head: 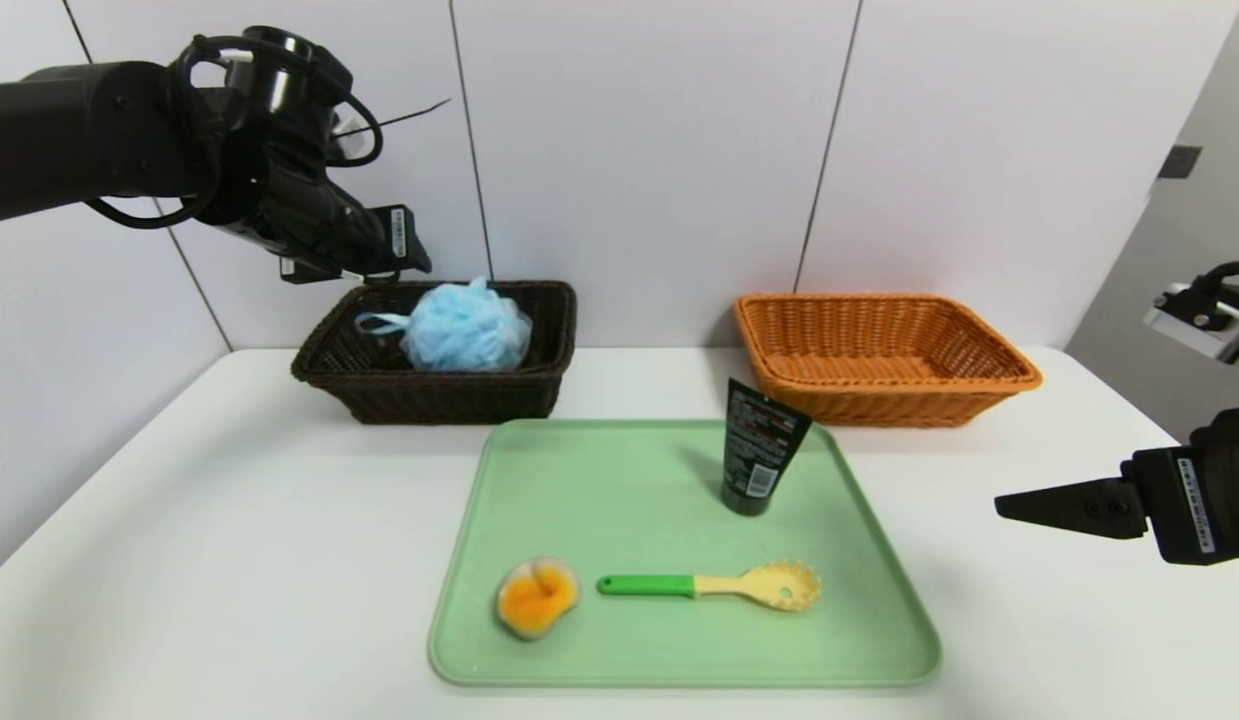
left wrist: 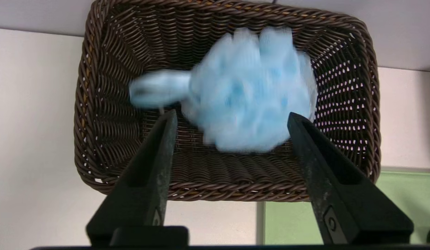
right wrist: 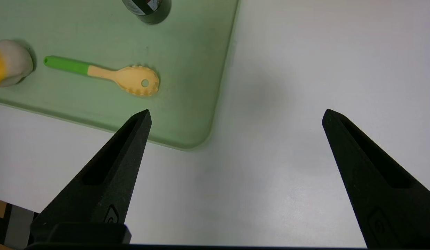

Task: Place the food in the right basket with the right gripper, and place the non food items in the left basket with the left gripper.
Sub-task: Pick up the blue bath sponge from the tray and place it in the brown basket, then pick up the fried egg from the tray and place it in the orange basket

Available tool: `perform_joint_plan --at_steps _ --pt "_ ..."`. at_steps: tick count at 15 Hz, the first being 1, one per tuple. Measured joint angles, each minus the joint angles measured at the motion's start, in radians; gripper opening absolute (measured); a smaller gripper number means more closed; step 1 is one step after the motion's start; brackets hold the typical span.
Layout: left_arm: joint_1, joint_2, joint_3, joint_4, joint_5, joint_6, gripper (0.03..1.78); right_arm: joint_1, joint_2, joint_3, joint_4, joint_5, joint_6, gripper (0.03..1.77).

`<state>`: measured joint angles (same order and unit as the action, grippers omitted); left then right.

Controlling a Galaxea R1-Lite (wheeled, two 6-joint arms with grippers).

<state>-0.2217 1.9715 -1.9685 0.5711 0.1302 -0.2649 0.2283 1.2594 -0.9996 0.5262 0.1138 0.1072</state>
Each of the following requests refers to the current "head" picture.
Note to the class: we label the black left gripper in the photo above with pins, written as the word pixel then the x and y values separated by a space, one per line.
pixel 398 239

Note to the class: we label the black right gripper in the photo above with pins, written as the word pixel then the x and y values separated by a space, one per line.
pixel 1191 505

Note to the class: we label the blue mesh bath loofah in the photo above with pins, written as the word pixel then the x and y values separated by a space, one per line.
pixel 464 330

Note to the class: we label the black cosmetic tube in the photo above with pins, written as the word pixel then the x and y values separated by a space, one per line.
pixel 754 450

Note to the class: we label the orange peach half toy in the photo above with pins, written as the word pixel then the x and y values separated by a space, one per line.
pixel 535 598

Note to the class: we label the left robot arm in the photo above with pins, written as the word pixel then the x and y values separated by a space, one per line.
pixel 69 130

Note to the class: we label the dark brown wicker basket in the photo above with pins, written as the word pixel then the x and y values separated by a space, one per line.
pixel 429 400

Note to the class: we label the orange wicker basket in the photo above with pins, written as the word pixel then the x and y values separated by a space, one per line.
pixel 879 405

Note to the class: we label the light green plastic tray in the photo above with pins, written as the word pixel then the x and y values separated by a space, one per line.
pixel 629 500

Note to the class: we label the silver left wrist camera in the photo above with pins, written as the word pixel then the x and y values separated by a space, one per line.
pixel 354 140

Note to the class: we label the dark wall fixture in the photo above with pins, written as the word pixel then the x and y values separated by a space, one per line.
pixel 1179 162

